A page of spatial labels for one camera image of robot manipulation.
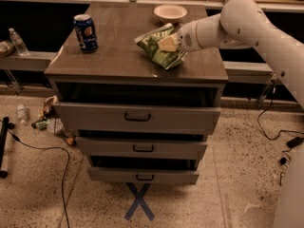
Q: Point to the blue pepsi can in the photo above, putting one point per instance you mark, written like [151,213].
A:
[85,32]

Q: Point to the grey drawer cabinet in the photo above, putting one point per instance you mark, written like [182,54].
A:
[120,73]

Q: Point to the crumpled snack bag on floor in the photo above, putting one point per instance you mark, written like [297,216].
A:
[48,109]

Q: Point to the black stand left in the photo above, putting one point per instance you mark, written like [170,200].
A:
[5,138]

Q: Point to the bowl on left ledge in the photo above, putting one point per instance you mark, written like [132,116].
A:
[6,48]

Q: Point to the clear water bottle on ledge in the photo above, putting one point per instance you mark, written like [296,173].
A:
[18,42]

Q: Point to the top grey drawer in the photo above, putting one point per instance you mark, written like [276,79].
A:
[139,118]

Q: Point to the green jalapeno chip bag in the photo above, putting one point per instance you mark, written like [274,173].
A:
[149,43]

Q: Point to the grey drawer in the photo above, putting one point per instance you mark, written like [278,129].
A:
[139,118]
[142,176]
[141,148]

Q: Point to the black power adapter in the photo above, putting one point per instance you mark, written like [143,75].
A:
[295,142]

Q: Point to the white cup on floor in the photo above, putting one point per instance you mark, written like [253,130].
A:
[55,126]

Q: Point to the middle grey drawer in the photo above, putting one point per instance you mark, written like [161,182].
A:
[141,148]

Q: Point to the white paper bowl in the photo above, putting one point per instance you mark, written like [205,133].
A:
[170,13]

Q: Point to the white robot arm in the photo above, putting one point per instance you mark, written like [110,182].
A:
[243,21]

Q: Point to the bottom grey drawer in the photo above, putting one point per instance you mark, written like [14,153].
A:
[142,176]

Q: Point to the small bottle on floor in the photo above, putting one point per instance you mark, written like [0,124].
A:
[22,113]

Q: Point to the blue tape cross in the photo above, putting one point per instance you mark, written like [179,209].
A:
[139,201]

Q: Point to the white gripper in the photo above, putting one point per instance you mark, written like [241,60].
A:
[186,37]

